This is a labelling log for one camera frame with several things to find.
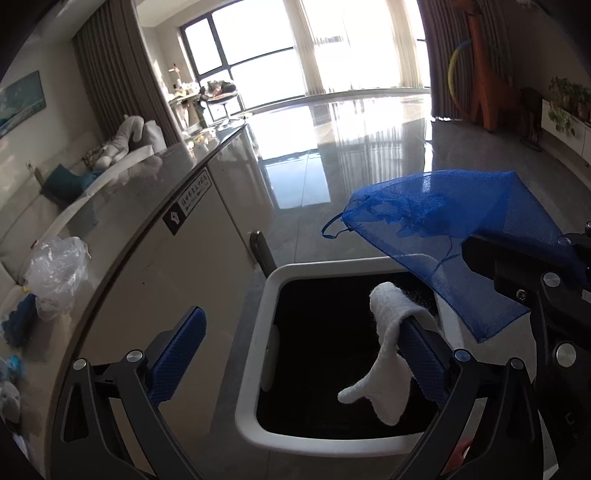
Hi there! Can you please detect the green potted plant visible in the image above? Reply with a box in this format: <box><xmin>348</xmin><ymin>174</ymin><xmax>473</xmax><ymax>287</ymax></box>
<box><xmin>548</xmin><ymin>77</ymin><xmax>590</xmax><ymax>137</ymax></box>

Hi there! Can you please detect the white tissue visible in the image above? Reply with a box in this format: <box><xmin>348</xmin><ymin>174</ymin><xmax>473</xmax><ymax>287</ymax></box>
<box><xmin>338</xmin><ymin>282</ymin><xmax>437</xmax><ymax>426</ymax></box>

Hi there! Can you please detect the white tv cabinet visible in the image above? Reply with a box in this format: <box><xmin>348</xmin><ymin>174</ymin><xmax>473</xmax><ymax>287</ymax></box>
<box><xmin>541</xmin><ymin>100</ymin><xmax>590</xmax><ymax>187</ymax></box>

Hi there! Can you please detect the white trash bin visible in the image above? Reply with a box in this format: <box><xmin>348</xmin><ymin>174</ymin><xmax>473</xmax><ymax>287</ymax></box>
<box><xmin>235</xmin><ymin>257</ymin><xmax>464</xmax><ymax>458</ymax></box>

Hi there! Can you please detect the teal cushion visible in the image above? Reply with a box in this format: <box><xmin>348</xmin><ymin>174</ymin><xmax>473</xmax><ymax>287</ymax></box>
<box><xmin>42</xmin><ymin>165</ymin><xmax>104</xmax><ymax>205</ymax></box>

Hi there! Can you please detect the brown curtain left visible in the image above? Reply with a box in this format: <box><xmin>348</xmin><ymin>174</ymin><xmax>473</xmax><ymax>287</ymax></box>
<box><xmin>73</xmin><ymin>1</ymin><xmax>181</xmax><ymax>146</ymax></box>

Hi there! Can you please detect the light blue wrapper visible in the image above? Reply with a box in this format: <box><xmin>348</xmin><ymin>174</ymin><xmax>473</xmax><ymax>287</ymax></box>
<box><xmin>0</xmin><ymin>355</ymin><xmax>23</xmax><ymax>384</ymax></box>

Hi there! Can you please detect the blue cloth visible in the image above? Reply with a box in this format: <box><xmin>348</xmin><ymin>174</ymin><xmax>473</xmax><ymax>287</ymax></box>
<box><xmin>1</xmin><ymin>294</ymin><xmax>38</xmax><ymax>348</ymax></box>

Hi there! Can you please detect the black office chair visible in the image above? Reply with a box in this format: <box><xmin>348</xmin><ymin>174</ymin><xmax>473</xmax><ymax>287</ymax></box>
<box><xmin>199</xmin><ymin>80</ymin><xmax>238</xmax><ymax>125</ymax></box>

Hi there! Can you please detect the clear plastic bag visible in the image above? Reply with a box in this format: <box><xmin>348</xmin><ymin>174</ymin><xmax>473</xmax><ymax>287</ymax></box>
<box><xmin>24</xmin><ymin>237</ymin><xmax>90</xmax><ymax>321</ymax></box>

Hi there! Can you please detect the colourful hula hoop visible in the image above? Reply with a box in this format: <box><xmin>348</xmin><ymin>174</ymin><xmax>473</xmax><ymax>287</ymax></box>
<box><xmin>447</xmin><ymin>40</ymin><xmax>472</xmax><ymax>118</ymax></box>

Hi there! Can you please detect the blue mesh bag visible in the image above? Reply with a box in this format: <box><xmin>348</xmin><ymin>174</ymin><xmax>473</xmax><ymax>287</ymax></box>
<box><xmin>335</xmin><ymin>170</ymin><xmax>563</xmax><ymax>342</ymax></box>

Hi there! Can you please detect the light grey sofa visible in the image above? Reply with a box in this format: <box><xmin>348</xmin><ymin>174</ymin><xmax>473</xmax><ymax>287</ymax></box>
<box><xmin>1</xmin><ymin>145</ymin><xmax>163</xmax><ymax>315</ymax></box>

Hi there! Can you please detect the right wall painting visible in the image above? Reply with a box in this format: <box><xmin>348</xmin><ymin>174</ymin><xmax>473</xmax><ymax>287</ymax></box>
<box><xmin>0</xmin><ymin>71</ymin><xmax>46</xmax><ymax>138</ymax></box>

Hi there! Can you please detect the brown curtain right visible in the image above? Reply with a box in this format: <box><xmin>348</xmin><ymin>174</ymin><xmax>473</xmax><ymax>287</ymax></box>
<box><xmin>418</xmin><ymin>1</ymin><xmax>513</xmax><ymax>120</ymax></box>

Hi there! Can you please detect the black white patterned cushion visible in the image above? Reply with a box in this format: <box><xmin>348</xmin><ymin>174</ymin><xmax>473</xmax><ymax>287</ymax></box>
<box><xmin>82</xmin><ymin>144</ymin><xmax>107</xmax><ymax>170</ymax></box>

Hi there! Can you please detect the orange giraffe statue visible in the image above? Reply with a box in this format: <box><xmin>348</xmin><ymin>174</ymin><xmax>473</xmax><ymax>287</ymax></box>
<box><xmin>452</xmin><ymin>0</ymin><xmax>520</xmax><ymax>133</ymax></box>

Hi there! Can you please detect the white plush toy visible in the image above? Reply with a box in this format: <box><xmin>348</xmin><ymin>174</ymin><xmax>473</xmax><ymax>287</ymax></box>
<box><xmin>93</xmin><ymin>116</ymin><xmax>167</xmax><ymax>170</ymax></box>

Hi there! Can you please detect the brown curtain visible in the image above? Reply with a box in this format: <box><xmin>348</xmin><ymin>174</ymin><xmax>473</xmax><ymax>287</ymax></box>
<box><xmin>73</xmin><ymin>1</ymin><xmax>181</xmax><ymax>146</ymax></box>
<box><xmin>418</xmin><ymin>1</ymin><xmax>513</xmax><ymax>120</ymax></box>

